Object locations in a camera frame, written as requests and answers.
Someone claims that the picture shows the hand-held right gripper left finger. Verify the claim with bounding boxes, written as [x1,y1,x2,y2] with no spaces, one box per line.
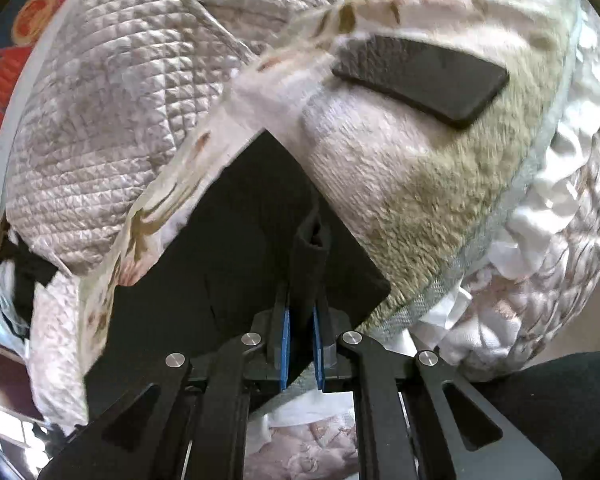
[37,282,293,480]

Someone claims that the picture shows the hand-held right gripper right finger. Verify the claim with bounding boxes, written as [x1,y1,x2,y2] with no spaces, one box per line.
[312,290,563,480]

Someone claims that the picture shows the black pants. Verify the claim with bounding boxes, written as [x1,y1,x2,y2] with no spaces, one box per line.
[82,129,392,418]

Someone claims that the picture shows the floral fleece blanket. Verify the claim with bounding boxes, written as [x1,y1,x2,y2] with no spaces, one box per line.
[77,0,581,411]

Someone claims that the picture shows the person's black-clothed leg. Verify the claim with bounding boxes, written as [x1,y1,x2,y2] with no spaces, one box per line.
[472,350,600,480]

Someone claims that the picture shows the floral quilted bedspread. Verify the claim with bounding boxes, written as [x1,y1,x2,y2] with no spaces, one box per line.
[30,0,600,480]

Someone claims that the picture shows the black garment pile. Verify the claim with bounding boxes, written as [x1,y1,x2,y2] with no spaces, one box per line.
[0,212,57,338]

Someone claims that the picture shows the black smartphone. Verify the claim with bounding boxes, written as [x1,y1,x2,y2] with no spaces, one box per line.
[332,35,511,130]

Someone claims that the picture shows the red blue wall poster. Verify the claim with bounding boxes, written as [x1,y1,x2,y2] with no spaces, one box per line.
[0,0,103,142]

